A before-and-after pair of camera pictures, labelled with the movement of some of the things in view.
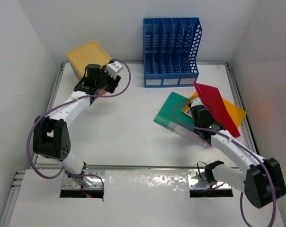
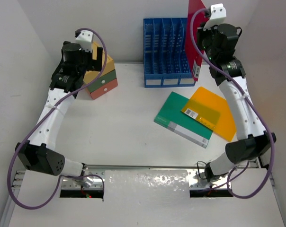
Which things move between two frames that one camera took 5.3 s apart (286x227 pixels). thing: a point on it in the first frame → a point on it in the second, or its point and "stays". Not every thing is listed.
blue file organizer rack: (170, 47) stays
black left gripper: (103, 73) → (93, 64)
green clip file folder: (170, 117) stays
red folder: (211, 97) → (199, 22)
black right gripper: (210, 115) → (201, 33)
